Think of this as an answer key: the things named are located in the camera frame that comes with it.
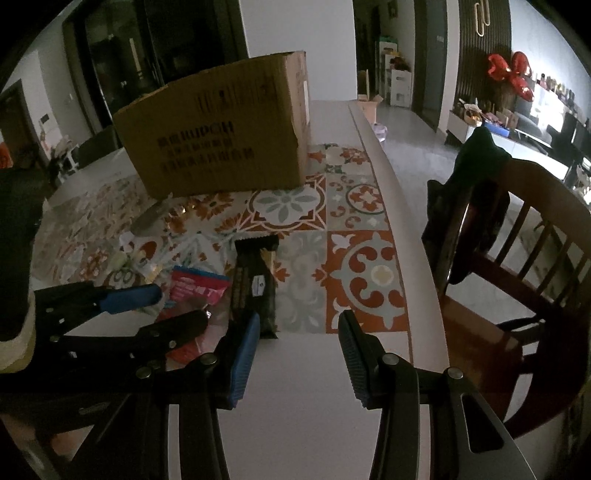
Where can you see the dark sliding glass door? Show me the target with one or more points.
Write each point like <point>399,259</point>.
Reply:
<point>152,50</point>

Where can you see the pale purple bin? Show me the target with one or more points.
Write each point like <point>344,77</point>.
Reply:
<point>381,132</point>

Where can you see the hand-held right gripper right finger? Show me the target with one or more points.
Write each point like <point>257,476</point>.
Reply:
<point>353,360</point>

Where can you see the patterned table mat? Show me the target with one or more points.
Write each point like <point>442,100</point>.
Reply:
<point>360,258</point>

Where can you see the red foil balloons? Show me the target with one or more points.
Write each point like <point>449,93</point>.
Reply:
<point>510,71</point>

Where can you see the dark snack packet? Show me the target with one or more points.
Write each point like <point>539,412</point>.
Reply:
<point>254,286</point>

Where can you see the small cardboard box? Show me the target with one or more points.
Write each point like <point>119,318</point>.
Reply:
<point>369,110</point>

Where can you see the wooden chair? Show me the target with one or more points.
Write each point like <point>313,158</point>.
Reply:
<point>531,258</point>

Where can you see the black television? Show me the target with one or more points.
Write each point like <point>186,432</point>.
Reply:
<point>570,134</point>

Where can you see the brown cardboard box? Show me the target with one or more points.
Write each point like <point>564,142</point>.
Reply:
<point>217,129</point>

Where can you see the flower bouquet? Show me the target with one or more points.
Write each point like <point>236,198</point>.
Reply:
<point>62,157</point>

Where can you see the pink red snack packet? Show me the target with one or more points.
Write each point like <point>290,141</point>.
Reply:
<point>198,286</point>

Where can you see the dark wooden door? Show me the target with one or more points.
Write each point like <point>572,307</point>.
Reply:
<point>16,120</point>

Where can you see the dark hallway door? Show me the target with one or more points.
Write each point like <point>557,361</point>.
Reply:
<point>429,60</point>

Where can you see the dark dining chair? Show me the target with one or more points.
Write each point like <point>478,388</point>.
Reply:
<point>99,147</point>

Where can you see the dark cloth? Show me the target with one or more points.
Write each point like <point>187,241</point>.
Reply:
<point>461,194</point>

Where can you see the white storage shelf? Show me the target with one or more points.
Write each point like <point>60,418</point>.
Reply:
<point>397,83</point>

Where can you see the white media cabinet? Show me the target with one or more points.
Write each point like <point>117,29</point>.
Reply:
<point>461,127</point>

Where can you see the orange gold candies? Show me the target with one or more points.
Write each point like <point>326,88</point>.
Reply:
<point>178,214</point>

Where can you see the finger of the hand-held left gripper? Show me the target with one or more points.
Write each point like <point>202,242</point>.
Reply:
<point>152,332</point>
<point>129,297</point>

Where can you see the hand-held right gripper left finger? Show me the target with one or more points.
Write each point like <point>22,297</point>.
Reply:
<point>242,360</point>

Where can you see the white candy wrapper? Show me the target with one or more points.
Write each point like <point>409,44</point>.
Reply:
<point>134,263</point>

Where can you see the gold loop wall lamp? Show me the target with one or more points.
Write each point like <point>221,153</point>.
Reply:
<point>482,18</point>

